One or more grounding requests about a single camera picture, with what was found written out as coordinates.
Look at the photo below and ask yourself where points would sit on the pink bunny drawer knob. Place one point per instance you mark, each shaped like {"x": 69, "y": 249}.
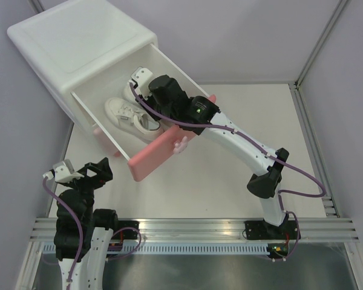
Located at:
{"x": 180, "y": 145}

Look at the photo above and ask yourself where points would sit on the dark pink drawer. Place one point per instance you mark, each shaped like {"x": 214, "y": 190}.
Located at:
{"x": 151, "y": 142}

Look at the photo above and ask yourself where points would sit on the aluminium corner frame post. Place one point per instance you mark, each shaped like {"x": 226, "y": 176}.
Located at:
{"x": 322, "y": 40}

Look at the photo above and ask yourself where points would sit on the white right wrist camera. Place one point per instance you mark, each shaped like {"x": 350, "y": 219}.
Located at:
{"x": 141, "y": 78}

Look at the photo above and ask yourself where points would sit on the white sneaker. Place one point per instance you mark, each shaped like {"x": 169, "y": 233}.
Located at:
{"x": 128, "y": 95}

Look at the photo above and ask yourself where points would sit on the white sneaker sideways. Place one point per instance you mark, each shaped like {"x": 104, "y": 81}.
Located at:
{"x": 132, "y": 119}

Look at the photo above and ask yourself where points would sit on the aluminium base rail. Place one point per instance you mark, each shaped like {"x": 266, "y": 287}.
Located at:
{"x": 230, "y": 230}

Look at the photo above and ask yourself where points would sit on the white slotted cable duct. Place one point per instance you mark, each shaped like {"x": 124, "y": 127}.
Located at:
{"x": 162, "y": 248}

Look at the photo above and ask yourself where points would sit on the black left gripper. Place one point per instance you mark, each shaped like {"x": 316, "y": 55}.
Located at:
{"x": 104, "y": 173}

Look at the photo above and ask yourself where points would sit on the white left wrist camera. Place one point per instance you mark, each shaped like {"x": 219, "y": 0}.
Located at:
{"x": 63, "y": 172}

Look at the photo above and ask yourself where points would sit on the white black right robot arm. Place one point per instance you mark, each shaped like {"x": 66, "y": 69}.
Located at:
{"x": 266, "y": 164}

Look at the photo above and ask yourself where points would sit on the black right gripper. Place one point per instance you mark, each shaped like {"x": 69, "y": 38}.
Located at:
{"x": 149, "y": 99}

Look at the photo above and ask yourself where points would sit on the light pink drawer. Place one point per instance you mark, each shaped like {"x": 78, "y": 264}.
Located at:
{"x": 105, "y": 143}

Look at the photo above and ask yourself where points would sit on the white plastic cabinet body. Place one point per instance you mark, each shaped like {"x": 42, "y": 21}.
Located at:
{"x": 72, "y": 48}

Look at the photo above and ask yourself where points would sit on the aluminium side floor rail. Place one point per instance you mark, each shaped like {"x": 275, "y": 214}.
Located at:
{"x": 316, "y": 158}

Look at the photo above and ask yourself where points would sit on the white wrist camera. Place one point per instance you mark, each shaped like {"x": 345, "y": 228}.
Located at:
{"x": 63, "y": 172}
{"x": 141, "y": 78}

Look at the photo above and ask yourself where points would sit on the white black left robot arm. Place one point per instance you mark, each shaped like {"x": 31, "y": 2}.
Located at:
{"x": 83, "y": 233}

